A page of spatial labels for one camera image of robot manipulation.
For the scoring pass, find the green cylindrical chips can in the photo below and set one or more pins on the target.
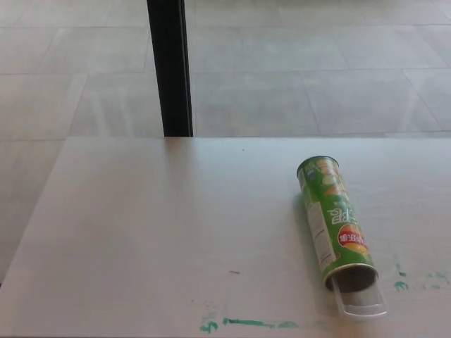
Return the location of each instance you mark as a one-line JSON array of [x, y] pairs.
[[326, 218]]

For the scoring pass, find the black vertical post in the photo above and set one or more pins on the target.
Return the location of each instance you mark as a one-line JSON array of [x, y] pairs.
[[171, 70]]

